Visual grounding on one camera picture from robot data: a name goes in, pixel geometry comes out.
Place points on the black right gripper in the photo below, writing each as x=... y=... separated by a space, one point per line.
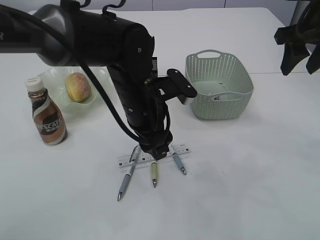
x=294 y=37

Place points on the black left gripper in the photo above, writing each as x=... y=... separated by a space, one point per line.
x=147 y=116

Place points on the clear plastic ruler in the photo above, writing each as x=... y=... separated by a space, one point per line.
x=140 y=157

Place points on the blue pen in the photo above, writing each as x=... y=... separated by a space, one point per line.
x=178 y=161

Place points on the yellow-green pen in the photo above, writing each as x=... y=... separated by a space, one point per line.
x=154 y=173

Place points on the sugared bread roll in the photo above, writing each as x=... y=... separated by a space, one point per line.
x=77 y=87

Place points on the brown Nescafe coffee bottle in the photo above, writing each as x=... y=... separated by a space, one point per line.
x=46 y=115

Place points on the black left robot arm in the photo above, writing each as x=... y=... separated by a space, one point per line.
x=65 y=35

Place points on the grey grip pen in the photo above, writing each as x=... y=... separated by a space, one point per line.
x=127 y=177

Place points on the black mesh pen holder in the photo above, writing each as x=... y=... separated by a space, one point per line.
x=154 y=71

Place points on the green wavy glass plate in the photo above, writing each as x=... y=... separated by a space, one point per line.
x=54 y=80

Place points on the green plastic basket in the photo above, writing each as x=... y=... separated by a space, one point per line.
x=214 y=73

